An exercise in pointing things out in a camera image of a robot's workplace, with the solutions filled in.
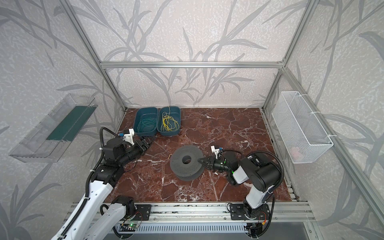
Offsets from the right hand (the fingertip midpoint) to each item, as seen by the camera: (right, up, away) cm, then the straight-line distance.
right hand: (199, 157), depth 82 cm
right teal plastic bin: (-19, +26, +32) cm, 46 cm away
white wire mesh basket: (+44, +15, -21) cm, 50 cm away
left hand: (-21, +13, -10) cm, 27 cm away
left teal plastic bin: (-45, +26, +32) cm, 61 cm away
